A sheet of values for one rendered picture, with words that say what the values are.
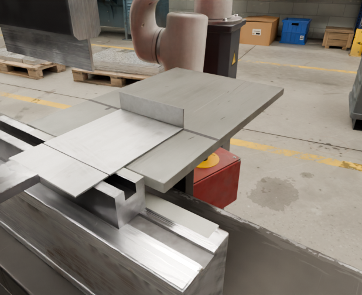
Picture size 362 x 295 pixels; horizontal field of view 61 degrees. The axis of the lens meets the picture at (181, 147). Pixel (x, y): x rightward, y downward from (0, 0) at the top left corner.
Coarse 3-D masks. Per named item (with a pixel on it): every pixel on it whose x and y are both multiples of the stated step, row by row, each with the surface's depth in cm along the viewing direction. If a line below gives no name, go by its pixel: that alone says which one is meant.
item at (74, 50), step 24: (0, 0) 20; (24, 0) 19; (48, 0) 17; (72, 0) 17; (96, 0) 18; (0, 24) 21; (24, 24) 20; (48, 24) 18; (72, 24) 17; (96, 24) 18; (24, 48) 22; (48, 48) 21; (72, 48) 19
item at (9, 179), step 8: (0, 168) 23; (8, 168) 23; (16, 168) 23; (24, 168) 23; (0, 176) 22; (8, 176) 22; (16, 176) 22; (24, 176) 22; (32, 176) 22; (0, 184) 21; (8, 184) 21; (16, 184) 21; (24, 184) 22; (32, 184) 22; (0, 192) 21; (8, 192) 21; (16, 192) 22; (0, 200) 21
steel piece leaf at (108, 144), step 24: (120, 96) 33; (96, 120) 31; (120, 120) 31; (144, 120) 31; (168, 120) 30; (48, 144) 27; (72, 144) 27; (96, 144) 27; (120, 144) 27; (144, 144) 27; (96, 168) 24; (120, 168) 24
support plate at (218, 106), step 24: (168, 72) 47; (192, 72) 47; (144, 96) 38; (168, 96) 38; (192, 96) 38; (216, 96) 38; (240, 96) 38; (264, 96) 38; (48, 120) 32; (72, 120) 32; (192, 120) 32; (216, 120) 32; (240, 120) 32; (168, 144) 27; (192, 144) 27; (216, 144) 28; (144, 168) 24; (168, 168) 24; (192, 168) 25
